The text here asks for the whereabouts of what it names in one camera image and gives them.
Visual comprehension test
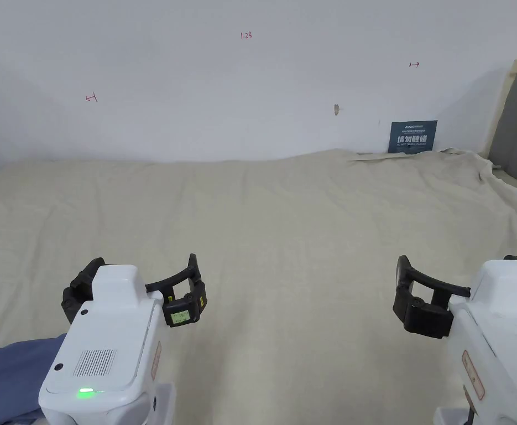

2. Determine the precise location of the blue garment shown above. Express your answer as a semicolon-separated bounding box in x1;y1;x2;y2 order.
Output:
0;333;69;425

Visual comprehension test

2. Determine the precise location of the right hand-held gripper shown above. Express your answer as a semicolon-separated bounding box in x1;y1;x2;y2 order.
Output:
393;254;517;425

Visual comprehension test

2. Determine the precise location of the blue sign with white print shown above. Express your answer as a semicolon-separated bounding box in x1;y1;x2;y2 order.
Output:
388;120;438;155

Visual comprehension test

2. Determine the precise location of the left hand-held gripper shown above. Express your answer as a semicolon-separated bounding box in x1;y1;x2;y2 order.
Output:
38;253;209;425

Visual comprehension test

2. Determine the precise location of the bed with beige sheet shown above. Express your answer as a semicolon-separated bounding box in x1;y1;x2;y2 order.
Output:
0;148;517;425

